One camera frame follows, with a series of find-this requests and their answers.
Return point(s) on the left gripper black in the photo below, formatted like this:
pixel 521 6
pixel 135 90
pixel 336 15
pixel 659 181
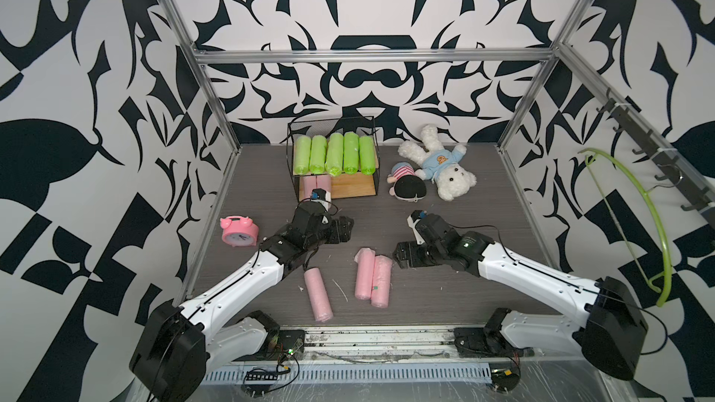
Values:
pixel 344 229

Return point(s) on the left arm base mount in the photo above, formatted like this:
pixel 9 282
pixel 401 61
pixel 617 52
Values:
pixel 278 340

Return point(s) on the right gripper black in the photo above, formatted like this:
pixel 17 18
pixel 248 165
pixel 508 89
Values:
pixel 410 260

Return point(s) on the small doll striped hat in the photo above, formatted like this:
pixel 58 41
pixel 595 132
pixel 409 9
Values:
pixel 405 184

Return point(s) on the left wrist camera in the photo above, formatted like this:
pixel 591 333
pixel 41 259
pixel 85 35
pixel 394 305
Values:
pixel 320 195

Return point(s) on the pink trash bag roll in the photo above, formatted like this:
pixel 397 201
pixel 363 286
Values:
pixel 364 259
pixel 381 281
pixel 317 293
pixel 308 185
pixel 324 182

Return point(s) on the black wall hook rack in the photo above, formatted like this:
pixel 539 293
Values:
pixel 675 170

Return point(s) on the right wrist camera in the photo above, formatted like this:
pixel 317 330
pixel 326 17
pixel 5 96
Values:
pixel 413 219

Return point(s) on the green plastic hanger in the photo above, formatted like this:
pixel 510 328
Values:
pixel 660 283

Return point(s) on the black round floor plug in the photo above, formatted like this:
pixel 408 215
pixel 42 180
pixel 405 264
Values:
pixel 505 380

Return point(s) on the green trash bag roll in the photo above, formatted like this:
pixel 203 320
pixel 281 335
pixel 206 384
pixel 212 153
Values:
pixel 335 155
pixel 367 155
pixel 317 160
pixel 301 155
pixel 351 153

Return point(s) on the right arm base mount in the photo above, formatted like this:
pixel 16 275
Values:
pixel 488 341

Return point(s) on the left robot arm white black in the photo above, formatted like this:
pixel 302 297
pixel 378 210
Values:
pixel 181 344

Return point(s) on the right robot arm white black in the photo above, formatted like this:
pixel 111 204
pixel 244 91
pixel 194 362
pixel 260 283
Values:
pixel 599 320

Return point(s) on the white teddy bear blue shirt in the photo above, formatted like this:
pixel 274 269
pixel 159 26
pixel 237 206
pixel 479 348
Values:
pixel 438 164

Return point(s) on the pink plastic toy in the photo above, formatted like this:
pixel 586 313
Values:
pixel 239 231

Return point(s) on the wooden wire shelf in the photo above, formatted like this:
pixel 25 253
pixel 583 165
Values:
pixel 345 185

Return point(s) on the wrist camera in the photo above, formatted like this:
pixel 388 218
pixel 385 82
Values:
pixel 320 195
pixel 413 219

